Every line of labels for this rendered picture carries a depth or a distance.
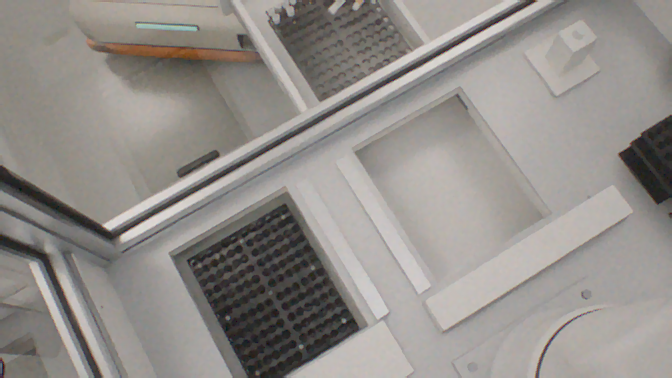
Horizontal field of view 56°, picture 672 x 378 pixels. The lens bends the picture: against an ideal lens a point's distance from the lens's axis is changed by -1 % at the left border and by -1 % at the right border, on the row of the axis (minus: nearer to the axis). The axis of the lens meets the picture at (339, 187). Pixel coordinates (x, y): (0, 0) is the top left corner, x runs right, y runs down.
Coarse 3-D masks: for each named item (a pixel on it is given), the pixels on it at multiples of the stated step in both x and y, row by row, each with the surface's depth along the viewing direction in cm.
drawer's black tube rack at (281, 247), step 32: (288, 224) 98; (224, 256) 100; (256, 256) 97; (288, 256) 97; (224, 288) 96; (256, 288) 95; (288, 288) 98; (320, 288) 98; (224, 320) 94; (256, 320) 94; (288, 320) 94; (320, 320) 94; (352, 320) 96; (256, 352) 96; (288, 352) 92
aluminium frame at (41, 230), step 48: (480, 48) 98; (384, 96) 94; (288, 144) 92; (0, 192) 61; (192, 192) 90; (0, 240) 68; (48, 240) 76; (96, 240) 83; (144, 240) 92; (96, 336) 75
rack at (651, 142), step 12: (648, 132) 87; (660, 132) 90; (636, 144) 90; (648, 144) 89; (660, 144) 89; (624, 156) 94; (636, 156) 93; (648, 156) 89; (660, 156) 86; (636, 168) 94; (648, 168) 94; (660, 168) 88; (648, 180) 93; (660, 180) 88; (648, 192) 93; (660, 192) 92
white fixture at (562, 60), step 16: (560, 32) 92; (576, 32) 90; (592, 32) 92; (544, 48) 100; (560, 48) 93; (576, 48) 91; (544, 64) 99; (560, 64) 96; (576, 64) 97; (592, 64) 99; (544, 80) 98; (560, 80) 98; (576, 80) 98
